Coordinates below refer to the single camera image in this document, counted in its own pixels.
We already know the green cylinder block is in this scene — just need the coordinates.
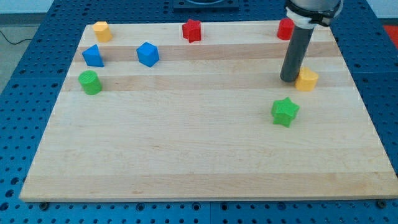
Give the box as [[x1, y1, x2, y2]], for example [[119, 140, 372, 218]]
[[78, 70, 102, 95]]

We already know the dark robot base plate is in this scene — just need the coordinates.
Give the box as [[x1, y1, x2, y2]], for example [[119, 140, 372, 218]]
[[172, 0, 239, 10]]

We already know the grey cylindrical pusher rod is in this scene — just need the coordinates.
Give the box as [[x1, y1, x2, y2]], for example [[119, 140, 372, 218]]
[[280, 26, 313, 83]]

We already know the yellow heart block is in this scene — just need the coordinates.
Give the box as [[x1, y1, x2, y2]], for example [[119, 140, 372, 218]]
[[295, 67, 319, 91]]

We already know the blue triangle block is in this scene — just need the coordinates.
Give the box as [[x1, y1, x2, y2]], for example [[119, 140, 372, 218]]
[[82, 44, 104, 67]]

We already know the red cylinder block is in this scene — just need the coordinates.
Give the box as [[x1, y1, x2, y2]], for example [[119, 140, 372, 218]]
[[277, 18, 295, 40]]

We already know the wooden board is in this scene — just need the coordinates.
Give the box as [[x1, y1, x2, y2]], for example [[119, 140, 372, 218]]
[[20, 21, 397, 202]]

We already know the green star block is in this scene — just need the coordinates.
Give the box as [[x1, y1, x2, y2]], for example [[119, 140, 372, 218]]
[[271, 97, 300, 128]]

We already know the black cable on floor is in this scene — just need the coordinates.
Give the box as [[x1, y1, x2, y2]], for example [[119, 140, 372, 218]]
[[0, 30, 33, 45]]

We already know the red star block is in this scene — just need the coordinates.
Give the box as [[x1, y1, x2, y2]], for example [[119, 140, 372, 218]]
[[182, 19, 201, 43]]

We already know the yellow hexagon block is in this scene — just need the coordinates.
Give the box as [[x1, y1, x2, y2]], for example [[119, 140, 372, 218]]
[[93, 21, 113, 42]]

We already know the blue cube block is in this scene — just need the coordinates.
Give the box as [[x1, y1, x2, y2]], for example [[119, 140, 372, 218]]
[[136, 42, 159, 67]]

